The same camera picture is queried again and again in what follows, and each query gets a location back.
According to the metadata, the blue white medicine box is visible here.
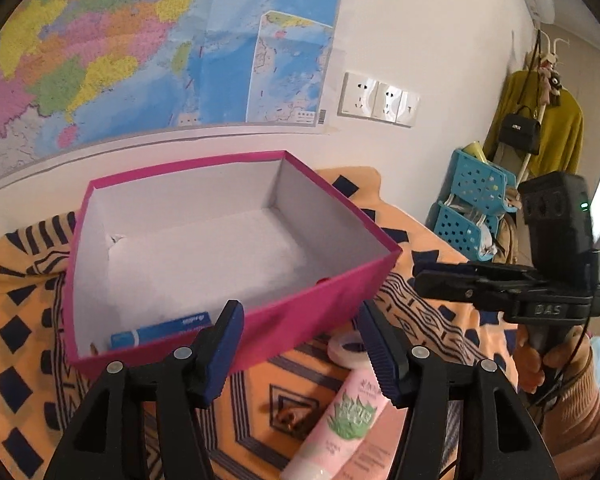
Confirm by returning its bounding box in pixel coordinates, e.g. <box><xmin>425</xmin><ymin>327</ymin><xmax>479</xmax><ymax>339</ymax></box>
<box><xmin>109</xmin><ymin>312</ymin><xmax>211</xmax><ymax>350</ymax></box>

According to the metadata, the brown hair clip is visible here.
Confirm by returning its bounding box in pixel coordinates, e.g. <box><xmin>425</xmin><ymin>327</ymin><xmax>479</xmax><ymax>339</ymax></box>
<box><xmin>276</xmin><ymin>406</ymin><xmax>306</xmax><ymax>431</ymax></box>

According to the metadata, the pink sleeve forearm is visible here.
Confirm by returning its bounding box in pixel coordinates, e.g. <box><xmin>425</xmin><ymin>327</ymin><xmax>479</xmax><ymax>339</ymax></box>
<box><xmin>542</xmin><ymin>356</ymin><xmax>600</xmax><ymax>466</ymax></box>

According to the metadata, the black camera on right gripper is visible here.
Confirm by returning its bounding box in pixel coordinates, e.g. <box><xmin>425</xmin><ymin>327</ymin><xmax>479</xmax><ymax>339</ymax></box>
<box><xmin>518</xmin><ymin>171</ymin><xmax>598</xmax><ymax>292</ymax></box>

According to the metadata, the white wall socket panel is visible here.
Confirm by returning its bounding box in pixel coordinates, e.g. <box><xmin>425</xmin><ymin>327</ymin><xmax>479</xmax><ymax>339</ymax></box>
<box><xmin>338</xmin><ymin>72</ymin><xmax>420</xmax><ymax>128</ymax></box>

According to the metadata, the white tape roll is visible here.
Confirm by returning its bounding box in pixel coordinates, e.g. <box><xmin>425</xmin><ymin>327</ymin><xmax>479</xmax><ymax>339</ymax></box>
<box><xmin>327</xmin><ymin>330</ymin><xmax>370</xmax><ymax>370</ymax></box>

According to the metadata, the colourful wall map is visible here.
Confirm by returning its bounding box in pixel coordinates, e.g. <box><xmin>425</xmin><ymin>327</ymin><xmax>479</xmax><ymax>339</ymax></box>
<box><xmin>0</xmin><ymin>0</ymin><xmax>340</xmax><ymax>179</ymax></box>

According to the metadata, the pink cardboard box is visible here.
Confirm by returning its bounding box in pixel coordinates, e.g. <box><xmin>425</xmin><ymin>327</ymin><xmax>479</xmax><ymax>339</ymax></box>
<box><xmin>62</xmin><ymin>152</ymin><xmax>401</xmax><ymax>378</ymax></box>

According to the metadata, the yellow hanging coat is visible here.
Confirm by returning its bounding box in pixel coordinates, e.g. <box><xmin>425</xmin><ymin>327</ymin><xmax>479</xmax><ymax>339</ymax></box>
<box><xmin>483</xmin><ymin>70</ymin><xmax>584</xmax><ymax>177</ymax></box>

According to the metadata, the person's right hand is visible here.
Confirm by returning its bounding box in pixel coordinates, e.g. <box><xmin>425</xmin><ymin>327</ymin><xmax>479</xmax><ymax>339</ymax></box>
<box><xmin>514</xmin><ymin>325</ymin><xmax>591</xmax><ymax>393</ymax></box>

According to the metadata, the large pink cream tube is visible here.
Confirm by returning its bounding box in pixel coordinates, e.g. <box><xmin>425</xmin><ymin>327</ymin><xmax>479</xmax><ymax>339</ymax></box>
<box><xmin>335</xmin><ymin>404</ymin><xmax>407</xmax><ymax>480</ymax></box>

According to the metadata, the pink green hand cream tube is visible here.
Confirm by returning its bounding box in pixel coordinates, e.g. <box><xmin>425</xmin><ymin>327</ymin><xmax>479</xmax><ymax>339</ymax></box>
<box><xmin>279</xmin><ymin>365</ymin><xmax>388</xmax><ymax>480</ymax></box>

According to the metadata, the black handbag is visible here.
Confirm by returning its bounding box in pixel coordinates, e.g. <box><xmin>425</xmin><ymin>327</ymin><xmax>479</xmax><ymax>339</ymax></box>
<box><xmin>498</xmin><ymin>105</ymin><xmax>541</xmax><ymax>155</ymax></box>

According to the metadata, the orange patterned blanket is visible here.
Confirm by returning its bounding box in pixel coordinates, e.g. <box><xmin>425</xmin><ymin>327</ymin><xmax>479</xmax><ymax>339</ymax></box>
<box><xmin>0</xmin><ymin>164</ymin><xmax>522</xmax><ymax>480</ymax></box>

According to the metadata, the blue plastic basket rack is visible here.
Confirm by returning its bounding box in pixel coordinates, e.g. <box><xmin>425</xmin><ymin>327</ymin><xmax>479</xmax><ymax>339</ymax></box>
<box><xmin>429</xmin><ymin>150</ymin><xmax>517</xmax><ymax>262</ymax></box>

